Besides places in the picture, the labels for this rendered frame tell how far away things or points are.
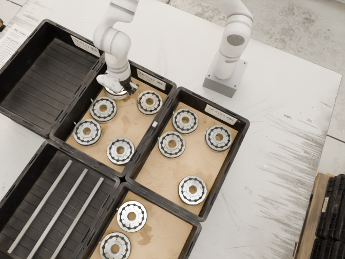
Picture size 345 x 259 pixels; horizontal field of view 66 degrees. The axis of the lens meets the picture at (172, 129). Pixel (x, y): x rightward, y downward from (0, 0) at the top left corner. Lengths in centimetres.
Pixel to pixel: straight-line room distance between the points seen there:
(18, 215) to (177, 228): 55
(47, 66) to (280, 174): 108
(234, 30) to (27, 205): 92
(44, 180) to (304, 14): 240
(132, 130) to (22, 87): 48
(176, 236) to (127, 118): 47
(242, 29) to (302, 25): 175
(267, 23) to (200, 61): 129
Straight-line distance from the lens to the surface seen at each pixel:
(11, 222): 111
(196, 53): 137
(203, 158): 103
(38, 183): 109
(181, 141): 101
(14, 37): 155
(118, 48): 77
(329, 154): 224
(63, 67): 122
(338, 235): 174
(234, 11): 98
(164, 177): 100
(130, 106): 108
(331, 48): 267
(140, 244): 100
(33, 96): 120
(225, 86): 121
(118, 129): 106
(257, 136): 125
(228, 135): 104
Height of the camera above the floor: 182
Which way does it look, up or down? 72 degrees down
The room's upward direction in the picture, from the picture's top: 10 degrees clockwise
